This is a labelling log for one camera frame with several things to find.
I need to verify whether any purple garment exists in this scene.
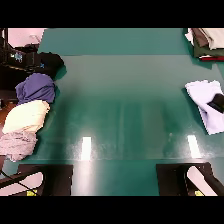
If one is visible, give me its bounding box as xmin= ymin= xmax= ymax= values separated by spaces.
xmin=14 ymin=72 xmax=57 ymax=106

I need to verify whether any pale pink garment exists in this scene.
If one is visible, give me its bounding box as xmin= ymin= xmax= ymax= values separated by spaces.
xmin=0 ymin=129 xmax=39 ymax=163

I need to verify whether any black garment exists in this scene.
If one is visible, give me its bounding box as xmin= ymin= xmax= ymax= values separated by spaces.
xmin=39 ymin=51 xmax=66 ymax=80

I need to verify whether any brown garment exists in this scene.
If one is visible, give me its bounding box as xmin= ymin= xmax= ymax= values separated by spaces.
xmin=190 ymin=27 xmax=210 ymax=48

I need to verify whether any white T-shirt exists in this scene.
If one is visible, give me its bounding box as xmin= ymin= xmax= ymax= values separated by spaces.
xmin=184 ymin=79 xmax=224 ymax=136

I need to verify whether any red garment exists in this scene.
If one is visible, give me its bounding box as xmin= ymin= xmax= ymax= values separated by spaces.
xmin=199 ymin=55 xmax=224 ymax=63

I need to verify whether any white garment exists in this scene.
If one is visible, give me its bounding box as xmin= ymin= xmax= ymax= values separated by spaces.
xmin=184 ymin=27 xmax=195 ymax=45

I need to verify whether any cream garment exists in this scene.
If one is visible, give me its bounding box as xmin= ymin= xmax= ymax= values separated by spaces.
xmin=1 ymin=99 xmax=52 ymax=135

